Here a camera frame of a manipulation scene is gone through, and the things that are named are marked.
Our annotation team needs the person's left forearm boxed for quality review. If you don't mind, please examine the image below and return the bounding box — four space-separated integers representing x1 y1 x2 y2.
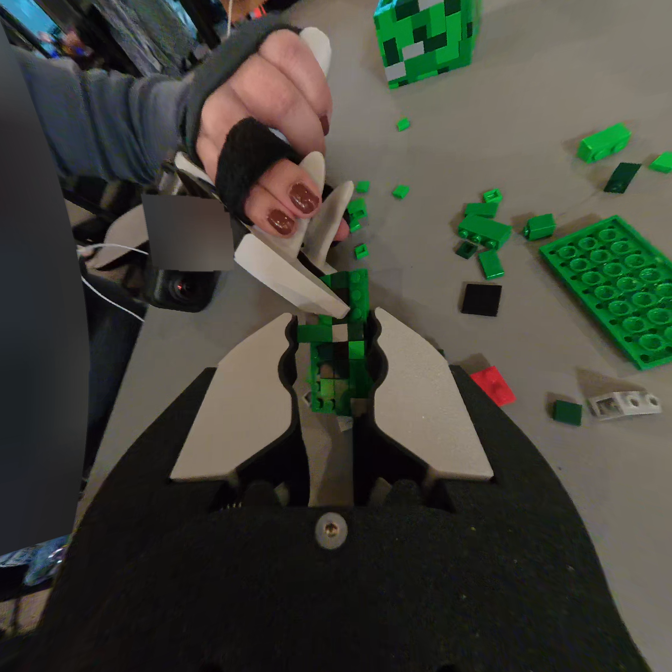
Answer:
18 23 221 184

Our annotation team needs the white cable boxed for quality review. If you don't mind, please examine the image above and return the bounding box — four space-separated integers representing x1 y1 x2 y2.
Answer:
78 241 151 323

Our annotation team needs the person's left hand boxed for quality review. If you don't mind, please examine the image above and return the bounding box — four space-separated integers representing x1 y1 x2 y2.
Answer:
197 29 351 243

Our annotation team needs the green checkered brick panel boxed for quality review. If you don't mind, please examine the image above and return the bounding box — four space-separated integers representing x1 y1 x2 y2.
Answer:
296 269 375 418

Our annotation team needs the light grey holed brick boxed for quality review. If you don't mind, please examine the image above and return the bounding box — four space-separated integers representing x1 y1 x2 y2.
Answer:
587 390 662 422

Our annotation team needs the green checkered brick cube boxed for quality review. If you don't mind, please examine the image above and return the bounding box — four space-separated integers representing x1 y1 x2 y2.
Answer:
373 0 483 90

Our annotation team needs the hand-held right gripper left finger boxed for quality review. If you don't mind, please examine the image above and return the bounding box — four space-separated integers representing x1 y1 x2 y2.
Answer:
168 312 302 483

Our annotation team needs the grey desk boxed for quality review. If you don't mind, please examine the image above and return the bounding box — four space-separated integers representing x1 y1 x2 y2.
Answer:
79 0 672 672

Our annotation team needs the dark green toy tile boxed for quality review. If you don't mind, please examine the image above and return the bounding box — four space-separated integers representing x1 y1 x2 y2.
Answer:
603 162 643 194

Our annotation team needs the black square toy tile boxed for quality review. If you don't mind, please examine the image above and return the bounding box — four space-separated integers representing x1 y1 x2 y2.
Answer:
461 282 503 318

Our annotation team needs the large green studded plate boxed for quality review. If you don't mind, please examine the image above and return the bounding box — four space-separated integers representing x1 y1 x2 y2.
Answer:
539 214 672 372

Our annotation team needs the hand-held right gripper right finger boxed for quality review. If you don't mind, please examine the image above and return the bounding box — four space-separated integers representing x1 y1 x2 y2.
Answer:
367 307 495 483

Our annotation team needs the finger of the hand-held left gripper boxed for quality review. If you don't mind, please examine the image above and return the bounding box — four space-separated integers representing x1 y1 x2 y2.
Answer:
233 232 352 320

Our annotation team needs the red square toy plate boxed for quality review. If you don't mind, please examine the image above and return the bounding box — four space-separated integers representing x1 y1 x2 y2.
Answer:
469 365 518 407

